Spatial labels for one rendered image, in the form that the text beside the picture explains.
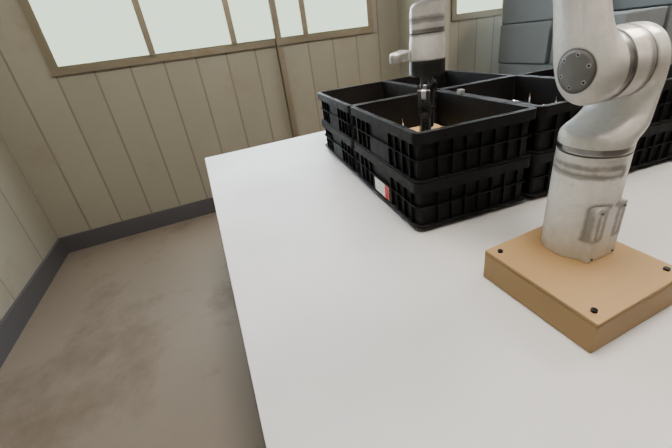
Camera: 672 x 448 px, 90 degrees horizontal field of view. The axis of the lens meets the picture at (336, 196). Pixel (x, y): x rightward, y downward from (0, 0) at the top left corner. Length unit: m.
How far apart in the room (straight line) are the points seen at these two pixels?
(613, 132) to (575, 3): 0.17
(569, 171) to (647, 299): 0.20
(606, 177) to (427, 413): 0.39
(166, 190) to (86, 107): 0.71
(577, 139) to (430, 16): 0.37
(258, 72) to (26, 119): 1.43
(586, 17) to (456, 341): 0.45
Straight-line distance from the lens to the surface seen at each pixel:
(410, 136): 0.70
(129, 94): 2.64
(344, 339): 0.56
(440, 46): 0.78
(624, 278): 0.65
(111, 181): 2.79
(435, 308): 0.60
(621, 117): 0.60
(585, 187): 0.60
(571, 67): 0.55
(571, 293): 0.59
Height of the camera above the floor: 1.12
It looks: 25 degrees down
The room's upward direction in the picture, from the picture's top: 8 degrees counter-clockwise
